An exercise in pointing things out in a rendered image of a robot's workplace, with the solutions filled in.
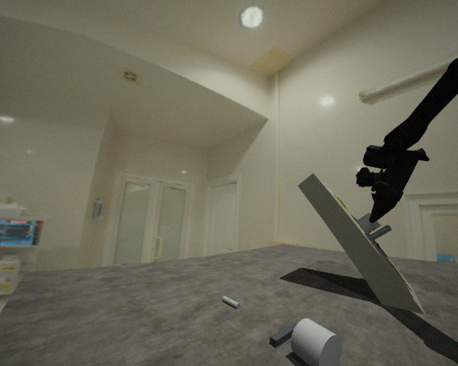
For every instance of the dark grey rectangular bar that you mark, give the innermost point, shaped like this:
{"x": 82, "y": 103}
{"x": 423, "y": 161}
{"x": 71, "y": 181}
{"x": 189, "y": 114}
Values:
{"x": 282, "y": 336}

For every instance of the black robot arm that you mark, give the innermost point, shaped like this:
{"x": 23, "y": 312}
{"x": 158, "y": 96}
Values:
{"x": 394, "y": 153}

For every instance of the beige service panel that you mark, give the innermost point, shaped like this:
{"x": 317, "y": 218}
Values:
{"x": 377, "y": 269}

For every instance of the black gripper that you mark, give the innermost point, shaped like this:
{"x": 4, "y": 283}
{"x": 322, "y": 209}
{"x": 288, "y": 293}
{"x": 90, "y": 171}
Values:
{"x": 388, "y": 192}

